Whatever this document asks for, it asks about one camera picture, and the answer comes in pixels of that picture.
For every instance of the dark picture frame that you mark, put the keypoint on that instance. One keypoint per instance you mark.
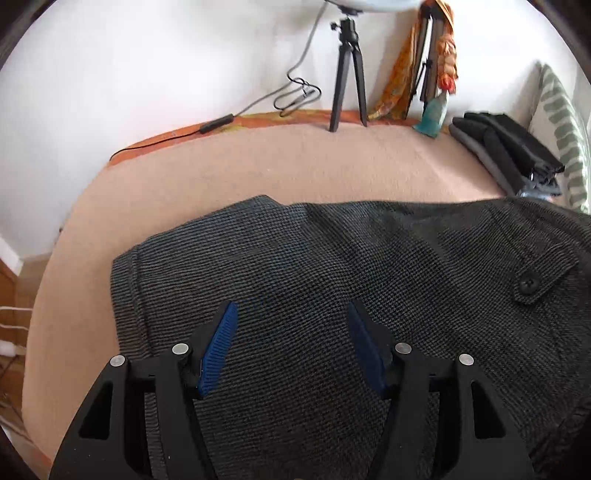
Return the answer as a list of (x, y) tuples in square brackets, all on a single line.
[(425, 60)]

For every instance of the green striped white pillow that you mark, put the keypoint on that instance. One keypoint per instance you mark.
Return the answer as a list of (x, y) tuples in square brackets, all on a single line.
[(561, 129)]

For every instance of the orange patterned cloth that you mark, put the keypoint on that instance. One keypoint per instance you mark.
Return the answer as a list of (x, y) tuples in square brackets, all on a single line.
[(401, 78)]

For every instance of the teal cloth piece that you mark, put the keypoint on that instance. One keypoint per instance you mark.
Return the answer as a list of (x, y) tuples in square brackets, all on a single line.
[(441, 92)]

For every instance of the dark grey woven pants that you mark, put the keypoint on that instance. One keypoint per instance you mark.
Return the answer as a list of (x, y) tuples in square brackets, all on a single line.
[(323, 286)]

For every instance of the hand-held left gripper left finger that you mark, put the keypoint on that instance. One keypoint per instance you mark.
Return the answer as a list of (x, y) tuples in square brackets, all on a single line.
[(217, 346)]

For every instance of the stack of folded dark clothes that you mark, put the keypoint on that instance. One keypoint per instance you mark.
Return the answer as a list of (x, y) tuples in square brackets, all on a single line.
[(508, 147)]

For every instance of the black mini tripod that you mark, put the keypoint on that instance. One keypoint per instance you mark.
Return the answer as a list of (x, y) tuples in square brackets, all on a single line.
[(347, 69)]

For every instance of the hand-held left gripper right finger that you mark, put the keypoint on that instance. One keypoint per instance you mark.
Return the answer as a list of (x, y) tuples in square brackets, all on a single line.
[(367, 346)]

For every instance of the wooden furniture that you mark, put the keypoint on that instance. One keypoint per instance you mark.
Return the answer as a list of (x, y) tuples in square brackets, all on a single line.
[(11, 295)]

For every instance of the orange patterned bed sheet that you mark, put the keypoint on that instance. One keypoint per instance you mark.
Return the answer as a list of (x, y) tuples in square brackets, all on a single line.
[(258, 121)]

